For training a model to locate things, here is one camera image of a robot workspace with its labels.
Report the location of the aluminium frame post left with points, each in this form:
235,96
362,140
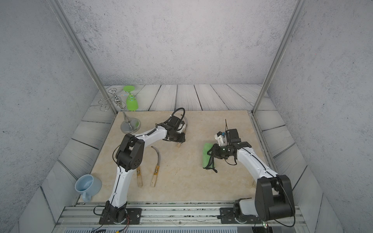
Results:
69,31

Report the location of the chrome glass rack stand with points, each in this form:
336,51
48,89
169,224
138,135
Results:
130,124

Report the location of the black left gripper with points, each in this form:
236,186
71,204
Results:
181,140

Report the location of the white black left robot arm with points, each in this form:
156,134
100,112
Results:
130,155

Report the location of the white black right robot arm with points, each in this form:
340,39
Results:
273,193

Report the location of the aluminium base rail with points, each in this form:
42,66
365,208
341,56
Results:
192,217

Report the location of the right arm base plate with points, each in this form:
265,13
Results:
228,216

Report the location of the sickle with wooden handle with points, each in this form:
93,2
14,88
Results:
183,132

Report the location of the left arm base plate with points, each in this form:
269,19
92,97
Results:
131,217

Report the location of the light blue mug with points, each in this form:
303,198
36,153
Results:
88,186

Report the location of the green fluffy rag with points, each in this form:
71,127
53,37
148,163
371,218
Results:
208,161

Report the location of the aluminium frame post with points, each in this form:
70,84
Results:
69,31
299,7

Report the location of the aluminium frame post right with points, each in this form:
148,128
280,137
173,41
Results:
299,7

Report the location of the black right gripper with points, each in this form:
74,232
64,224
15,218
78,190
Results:
215,153

